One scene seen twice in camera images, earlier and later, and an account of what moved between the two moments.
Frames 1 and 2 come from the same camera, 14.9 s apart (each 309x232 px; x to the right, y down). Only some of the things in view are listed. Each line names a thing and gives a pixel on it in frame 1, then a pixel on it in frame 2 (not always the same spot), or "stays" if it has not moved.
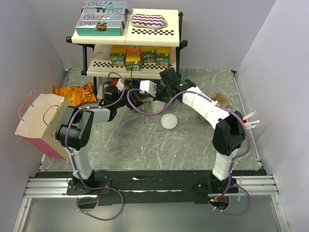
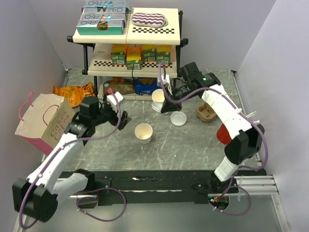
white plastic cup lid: [169, 121] to [178, 118]
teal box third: [108, 9] stays
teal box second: [102, 17] stays
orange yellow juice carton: [133, 59] stays
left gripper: [136, 97] to [115, 118]
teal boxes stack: [112, 28] stays
